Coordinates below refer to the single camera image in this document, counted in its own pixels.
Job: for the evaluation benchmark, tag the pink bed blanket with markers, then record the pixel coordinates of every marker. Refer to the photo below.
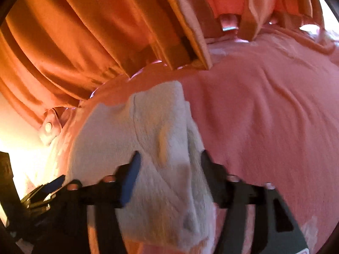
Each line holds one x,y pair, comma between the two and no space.
267,110

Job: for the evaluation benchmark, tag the pink pouch with white button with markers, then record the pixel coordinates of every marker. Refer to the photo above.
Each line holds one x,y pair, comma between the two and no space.
52,125

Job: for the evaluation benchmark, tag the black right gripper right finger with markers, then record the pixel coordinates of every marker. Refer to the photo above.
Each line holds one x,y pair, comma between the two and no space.
257,219

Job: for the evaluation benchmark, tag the cream fluffy garment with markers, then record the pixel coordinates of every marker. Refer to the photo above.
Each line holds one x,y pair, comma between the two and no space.
171,206

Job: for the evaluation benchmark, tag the orange curtain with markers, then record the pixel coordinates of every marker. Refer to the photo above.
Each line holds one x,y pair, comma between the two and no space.
54,53

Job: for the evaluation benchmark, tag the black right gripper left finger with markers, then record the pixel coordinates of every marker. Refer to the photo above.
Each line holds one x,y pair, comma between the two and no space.
66,230

